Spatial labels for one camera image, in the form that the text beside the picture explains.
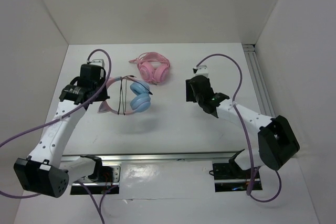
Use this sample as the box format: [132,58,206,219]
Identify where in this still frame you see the black headphone cable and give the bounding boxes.
[117,76,153,116]

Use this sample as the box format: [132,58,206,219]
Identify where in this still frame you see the aluminium rail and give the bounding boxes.
[242,44,276,117]
[61,151,245,162]

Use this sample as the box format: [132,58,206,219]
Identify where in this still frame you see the aluminium front rail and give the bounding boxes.
[61,151,245,162]

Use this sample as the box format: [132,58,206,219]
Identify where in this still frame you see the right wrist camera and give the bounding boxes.
[193,65,209,78]

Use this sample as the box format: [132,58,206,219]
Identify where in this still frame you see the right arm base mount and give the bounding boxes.
[208,163,251,193]

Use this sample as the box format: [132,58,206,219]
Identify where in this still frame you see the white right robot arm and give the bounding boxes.
[186,76,300,178]

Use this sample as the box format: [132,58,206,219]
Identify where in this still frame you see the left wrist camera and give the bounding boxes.
[87,59,105,68]

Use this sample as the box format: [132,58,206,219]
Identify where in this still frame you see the aluminium right side rail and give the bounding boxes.
[242,44,276,117]

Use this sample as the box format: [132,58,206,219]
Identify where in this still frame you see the pink wrapped headphones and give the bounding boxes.
[129,52,171,84]

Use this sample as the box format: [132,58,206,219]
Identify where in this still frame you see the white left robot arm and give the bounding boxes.
[14,59,108,198]

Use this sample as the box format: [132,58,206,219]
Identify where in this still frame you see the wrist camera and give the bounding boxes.
[87,59,105,68]
[193,65,209,78]

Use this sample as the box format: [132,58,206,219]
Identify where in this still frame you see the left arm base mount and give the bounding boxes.
[79,163,121,195]

